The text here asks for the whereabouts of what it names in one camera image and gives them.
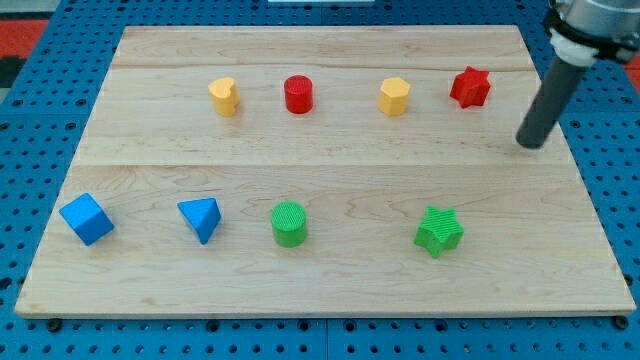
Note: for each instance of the red cylinder block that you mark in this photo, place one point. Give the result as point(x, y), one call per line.
point(298, 90)

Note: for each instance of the wooden board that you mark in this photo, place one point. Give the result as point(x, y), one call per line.
point(532, 246)

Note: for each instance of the yellow heart block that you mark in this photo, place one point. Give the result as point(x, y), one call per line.
point(224, 95)

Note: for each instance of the red star block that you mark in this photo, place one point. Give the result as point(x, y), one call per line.
point(471, 87)

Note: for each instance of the green cylinder block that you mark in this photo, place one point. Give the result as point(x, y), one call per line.
point(288, 220)

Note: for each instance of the blue triangle block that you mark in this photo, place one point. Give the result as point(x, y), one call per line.
point(202, 215)

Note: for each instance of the green star block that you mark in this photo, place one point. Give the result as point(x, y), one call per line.
point(438, 231)

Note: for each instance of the yellow hexagon block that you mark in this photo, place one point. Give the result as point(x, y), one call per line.
point(394, 94)

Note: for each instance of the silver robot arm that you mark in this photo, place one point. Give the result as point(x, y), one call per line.
point(584, 31)

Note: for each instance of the blue cube block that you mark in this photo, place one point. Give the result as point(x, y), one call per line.
point(87, 219)

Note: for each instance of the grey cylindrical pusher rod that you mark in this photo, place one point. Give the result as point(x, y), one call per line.
point(556, 90)

